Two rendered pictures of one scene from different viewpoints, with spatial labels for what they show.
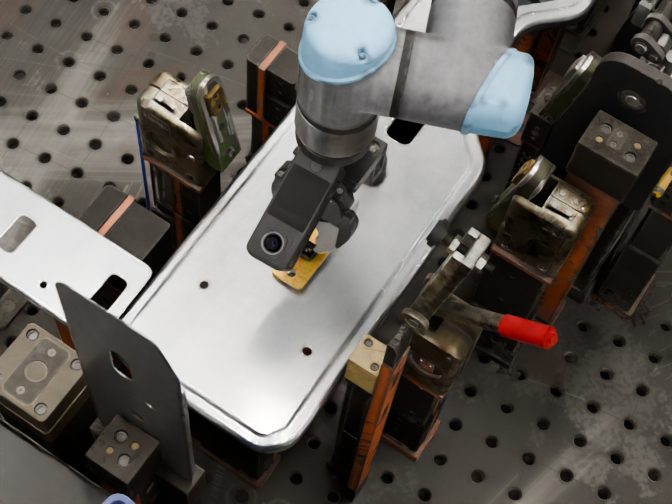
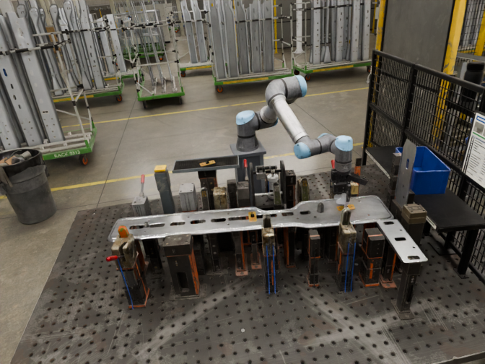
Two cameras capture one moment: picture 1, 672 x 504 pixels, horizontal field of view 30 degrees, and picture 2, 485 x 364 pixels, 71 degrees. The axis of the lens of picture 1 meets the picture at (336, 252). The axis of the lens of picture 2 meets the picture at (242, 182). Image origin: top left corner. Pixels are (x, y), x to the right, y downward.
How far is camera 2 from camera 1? 1.98 m
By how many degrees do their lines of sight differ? 75
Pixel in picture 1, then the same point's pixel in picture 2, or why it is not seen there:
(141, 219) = (369, 232)
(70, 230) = (387, 233)
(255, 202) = not seen: hidden behind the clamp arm
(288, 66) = (313, 232)
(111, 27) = (312, 341)
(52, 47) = (334, 350)
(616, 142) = (291, 172)
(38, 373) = (414, 207)
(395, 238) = (328, 203)
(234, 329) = (369, 208)
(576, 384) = not seen: hidden behind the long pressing
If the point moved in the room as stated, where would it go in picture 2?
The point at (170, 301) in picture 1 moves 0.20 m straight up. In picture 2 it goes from (377, 216) to (382, 179)
